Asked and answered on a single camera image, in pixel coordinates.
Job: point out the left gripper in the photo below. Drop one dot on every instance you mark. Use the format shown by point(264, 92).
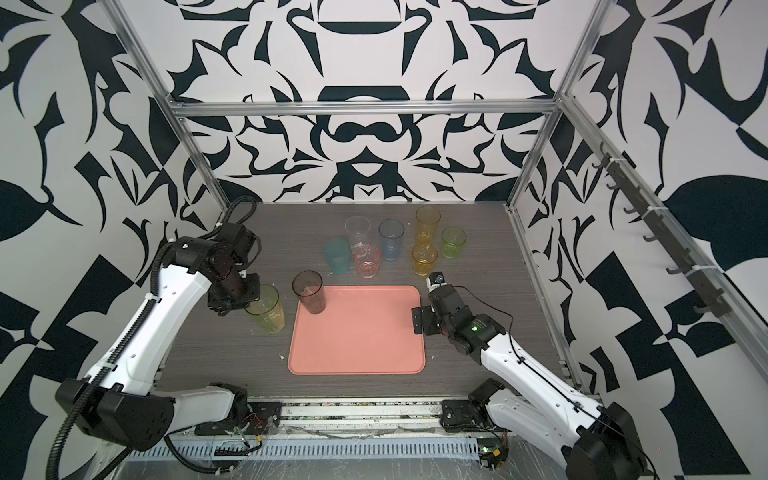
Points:
point(252, 292)

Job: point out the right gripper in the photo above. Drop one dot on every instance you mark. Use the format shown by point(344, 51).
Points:
point(427, 312)

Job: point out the tall green glass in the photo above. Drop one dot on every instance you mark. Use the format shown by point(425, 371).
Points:
point(267, 310)

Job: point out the tall dark grey glass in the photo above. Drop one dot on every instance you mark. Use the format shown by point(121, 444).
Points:
point(308, 286)

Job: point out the tall clear glass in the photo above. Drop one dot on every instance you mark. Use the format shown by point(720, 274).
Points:
point(358, 229)

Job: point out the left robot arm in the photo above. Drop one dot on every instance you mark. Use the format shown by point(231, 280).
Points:
point(116, 401)

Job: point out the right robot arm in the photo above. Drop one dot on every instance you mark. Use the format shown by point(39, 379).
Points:
point(588, 439)

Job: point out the pink tray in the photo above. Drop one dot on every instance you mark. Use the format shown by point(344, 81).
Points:
point(363, 330)

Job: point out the short yellow glass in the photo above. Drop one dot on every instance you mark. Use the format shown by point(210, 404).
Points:
point(424, 257)

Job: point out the short green glass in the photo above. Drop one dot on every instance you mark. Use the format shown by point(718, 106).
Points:
point(454, 240)

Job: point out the short pink glass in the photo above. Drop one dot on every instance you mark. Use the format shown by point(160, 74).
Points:
point(367, 259)

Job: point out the tall yellow glass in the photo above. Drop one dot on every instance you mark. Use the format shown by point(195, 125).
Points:
point(428, 220)

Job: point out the tall blue glass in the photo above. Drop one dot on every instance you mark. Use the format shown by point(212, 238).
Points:
point(391, 232)

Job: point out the teal glass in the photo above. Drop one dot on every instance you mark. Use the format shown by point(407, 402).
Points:
point(338, 256)

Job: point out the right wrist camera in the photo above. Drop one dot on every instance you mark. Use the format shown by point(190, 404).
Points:
point(435, 279)

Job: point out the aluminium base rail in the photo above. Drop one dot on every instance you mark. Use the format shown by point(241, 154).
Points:
point(376, 417)

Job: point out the white cable duct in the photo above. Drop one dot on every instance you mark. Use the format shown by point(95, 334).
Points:
point(282, 449)

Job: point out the black hook rail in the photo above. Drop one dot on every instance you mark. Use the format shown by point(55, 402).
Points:
point(658, 220)

